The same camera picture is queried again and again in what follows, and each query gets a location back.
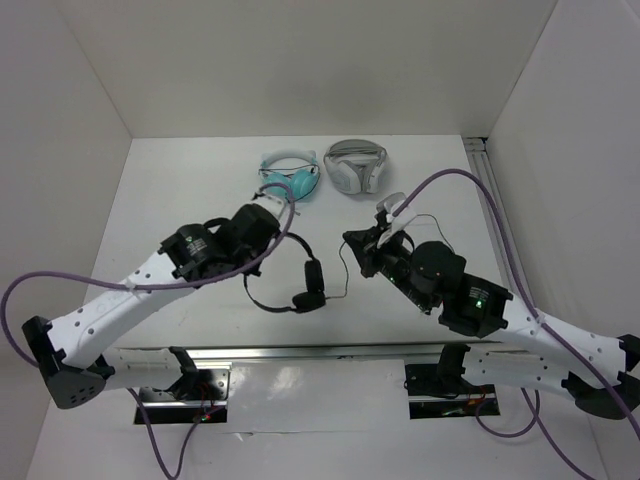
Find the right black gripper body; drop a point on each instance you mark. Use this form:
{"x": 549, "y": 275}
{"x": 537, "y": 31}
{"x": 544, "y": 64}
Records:
{"x": 393, "y": 260}

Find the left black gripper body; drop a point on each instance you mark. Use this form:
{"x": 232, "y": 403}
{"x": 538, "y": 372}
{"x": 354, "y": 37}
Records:
{"x": 251, "y": 256}

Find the black wired headphones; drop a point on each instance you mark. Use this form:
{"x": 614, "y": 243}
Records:
{"x": 295, "y": 280}

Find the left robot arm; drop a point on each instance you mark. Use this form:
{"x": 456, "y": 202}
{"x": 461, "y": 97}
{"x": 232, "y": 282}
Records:
{"x": 76, "y": 354}

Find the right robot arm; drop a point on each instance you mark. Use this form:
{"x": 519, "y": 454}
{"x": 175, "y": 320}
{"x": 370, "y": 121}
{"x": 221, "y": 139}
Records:
{"x": 591, "y": 370}

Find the teal cat-ear headphones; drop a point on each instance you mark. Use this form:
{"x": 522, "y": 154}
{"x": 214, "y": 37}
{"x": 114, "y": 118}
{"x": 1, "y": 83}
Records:
{"x": 295, "y": 183}

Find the white grey gaming headset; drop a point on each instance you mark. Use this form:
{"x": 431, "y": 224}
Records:
{"x": 356, "y": 166}

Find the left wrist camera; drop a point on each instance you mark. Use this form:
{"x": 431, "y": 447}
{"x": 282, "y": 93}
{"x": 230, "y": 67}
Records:
{"x": 277, "y": 206}

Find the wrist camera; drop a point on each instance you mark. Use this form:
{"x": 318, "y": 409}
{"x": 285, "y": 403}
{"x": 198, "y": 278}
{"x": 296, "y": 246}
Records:
{"x": 277, "y": 206}
{"x": 393, "y": 215}

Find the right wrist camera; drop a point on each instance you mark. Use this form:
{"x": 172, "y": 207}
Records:
{"x": 393, "y": 215}

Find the aluminium rail front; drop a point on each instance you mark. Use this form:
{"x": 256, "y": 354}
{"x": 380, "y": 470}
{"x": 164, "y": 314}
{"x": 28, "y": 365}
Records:
{"x": 322, "y": 352}

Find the aluminium rail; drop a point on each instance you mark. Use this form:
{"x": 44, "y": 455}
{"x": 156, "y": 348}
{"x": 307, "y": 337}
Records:
{"x": 511, "y": 269}
{"x": 322, "y": 352}

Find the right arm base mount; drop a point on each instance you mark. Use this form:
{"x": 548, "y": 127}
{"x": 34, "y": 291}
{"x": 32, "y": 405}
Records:
{"x": 430, "y": 398}

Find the aluminium rail right side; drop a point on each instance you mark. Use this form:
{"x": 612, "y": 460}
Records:
{"x": 511, "y": 269}

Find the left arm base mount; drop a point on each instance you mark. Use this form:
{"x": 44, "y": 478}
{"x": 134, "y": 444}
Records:
{"x": 206, "y": 401}

